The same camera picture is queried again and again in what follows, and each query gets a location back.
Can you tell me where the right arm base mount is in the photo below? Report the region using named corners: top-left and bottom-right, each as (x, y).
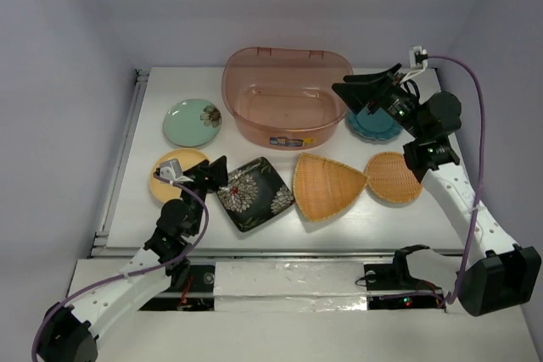
top-left (355, 244), bottom-right (446, 311)

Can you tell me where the light green floral plate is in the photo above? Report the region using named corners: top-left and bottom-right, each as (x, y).
top-left (163, 99), bottom-right (222, 148)

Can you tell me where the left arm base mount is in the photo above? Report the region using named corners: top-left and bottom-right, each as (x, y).
top-left (139, 264), bottom-right (216, 312)

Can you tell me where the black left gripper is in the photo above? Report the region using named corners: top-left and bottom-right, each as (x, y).
top-left (176, 156), bottom-right (226, 235)

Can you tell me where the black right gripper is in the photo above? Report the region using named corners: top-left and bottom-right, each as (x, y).
top-left (333, 63), bottom-right (427, 140)

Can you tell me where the aluminium rail frame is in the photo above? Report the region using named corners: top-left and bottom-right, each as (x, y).
top-left (92, 68), bottom-right (462, 257)

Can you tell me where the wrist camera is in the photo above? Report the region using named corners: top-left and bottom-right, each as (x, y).
top-left (154, 159), bottom-right (187, 182)
top-left (409, 46), bottom-right (428, 75)

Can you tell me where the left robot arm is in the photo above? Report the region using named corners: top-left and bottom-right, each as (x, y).
top-left (31, 156), bottom-right (228, 361)

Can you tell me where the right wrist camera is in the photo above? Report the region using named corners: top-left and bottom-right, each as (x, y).
top-left (409, 46), bottom-right (428, 75)

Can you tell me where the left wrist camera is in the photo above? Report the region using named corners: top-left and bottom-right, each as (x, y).
top-left (154, 159), bottom-right (187, 182)

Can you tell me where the teal scalloped plate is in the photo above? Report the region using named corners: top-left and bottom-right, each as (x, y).
top-left (347, 109), bottom-right (402, 142)

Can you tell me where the round woven bamboo plate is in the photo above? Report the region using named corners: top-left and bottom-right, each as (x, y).
top-left (365, 152), bottom-right (422, 203)

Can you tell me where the triangular woven bamboo plate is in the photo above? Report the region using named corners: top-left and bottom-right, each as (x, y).
top-left (293, 153), bottom-right (367, 222)

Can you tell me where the yellow round plate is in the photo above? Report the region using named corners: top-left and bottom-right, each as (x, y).
top-left (149, 148), bottom-right (209, 203)

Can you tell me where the pink translucent plastic bin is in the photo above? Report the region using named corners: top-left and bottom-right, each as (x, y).
top-left (221, 47), bottom-right (352, 150)

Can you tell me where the black floral square plate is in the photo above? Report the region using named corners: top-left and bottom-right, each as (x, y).
top-left (216, 157), bottom-right (295, 233)

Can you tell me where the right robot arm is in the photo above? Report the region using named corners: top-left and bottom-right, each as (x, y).
top-left (332, 66), bottom-right (542, 316)

